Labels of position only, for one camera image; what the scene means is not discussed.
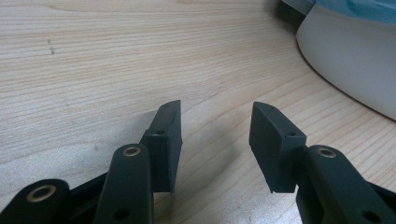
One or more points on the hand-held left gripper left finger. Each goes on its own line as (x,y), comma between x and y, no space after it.
(165,146)

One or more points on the clear trash bag blue band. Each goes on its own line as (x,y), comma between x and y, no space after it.
(358,9)

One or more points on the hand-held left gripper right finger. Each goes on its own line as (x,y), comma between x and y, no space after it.
(274,149)

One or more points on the white trash can grey lid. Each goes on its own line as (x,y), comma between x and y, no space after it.
(351,59)

